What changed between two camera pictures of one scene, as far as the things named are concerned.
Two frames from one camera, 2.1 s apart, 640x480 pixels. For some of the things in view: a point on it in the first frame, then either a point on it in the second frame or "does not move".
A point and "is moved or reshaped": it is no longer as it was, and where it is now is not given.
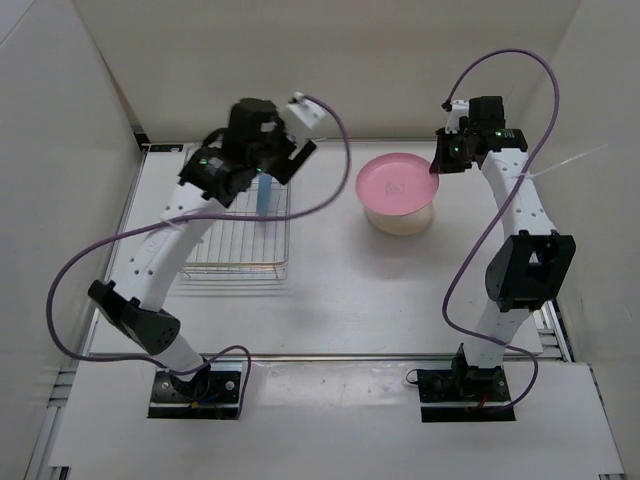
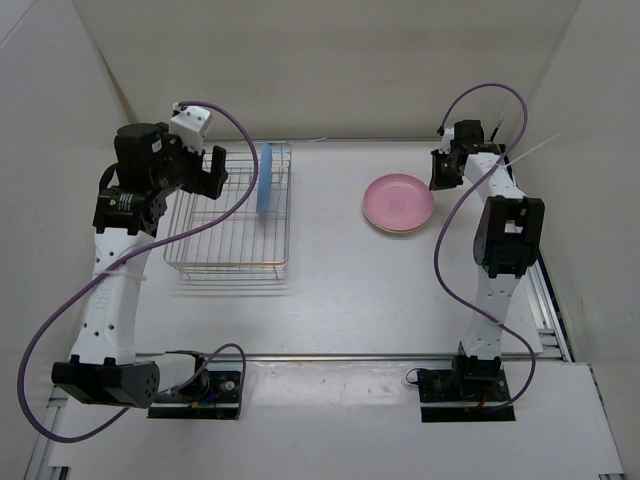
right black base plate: (465, 394) does not move
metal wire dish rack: (254, 248) does not move
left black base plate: (220, 401) does not move
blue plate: (263, 194) does not move
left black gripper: (292, 165) to (202, 182)
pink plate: (395, 183) is moved or reshaped
